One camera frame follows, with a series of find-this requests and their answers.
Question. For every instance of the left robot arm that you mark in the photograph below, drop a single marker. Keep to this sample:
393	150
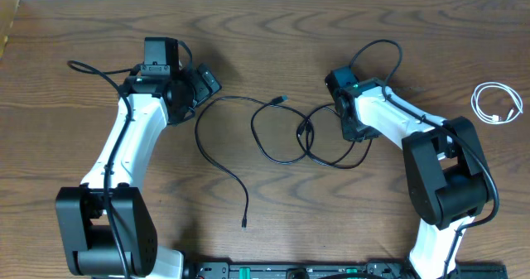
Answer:
105	226

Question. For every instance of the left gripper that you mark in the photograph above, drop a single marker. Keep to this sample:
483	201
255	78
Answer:
204	91

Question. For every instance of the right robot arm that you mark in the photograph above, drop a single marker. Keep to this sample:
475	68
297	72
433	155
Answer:
448	179

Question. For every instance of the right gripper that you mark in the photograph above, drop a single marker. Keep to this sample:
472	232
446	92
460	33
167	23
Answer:
351	136

